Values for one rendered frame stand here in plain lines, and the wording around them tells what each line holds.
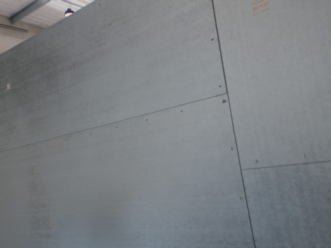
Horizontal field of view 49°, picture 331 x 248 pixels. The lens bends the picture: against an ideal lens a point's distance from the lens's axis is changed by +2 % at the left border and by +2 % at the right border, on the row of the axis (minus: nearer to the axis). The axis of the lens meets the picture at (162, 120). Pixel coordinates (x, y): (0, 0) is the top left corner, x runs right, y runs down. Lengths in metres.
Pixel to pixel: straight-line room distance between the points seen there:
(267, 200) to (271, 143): 0.17
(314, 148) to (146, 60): 0.69
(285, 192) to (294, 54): 0.40
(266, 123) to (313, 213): 0.28
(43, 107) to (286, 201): 1.26
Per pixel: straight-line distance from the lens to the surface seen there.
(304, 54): 1.11
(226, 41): 1.22
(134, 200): 1.47
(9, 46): 13.20
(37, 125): 1.95
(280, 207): 1.15
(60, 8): 12.90
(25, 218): 2.10
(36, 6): 12.50
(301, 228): 1.14
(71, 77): 1.74
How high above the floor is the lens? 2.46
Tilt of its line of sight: 6 degrees up
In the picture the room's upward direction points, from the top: 8 degrees counter-clockwise
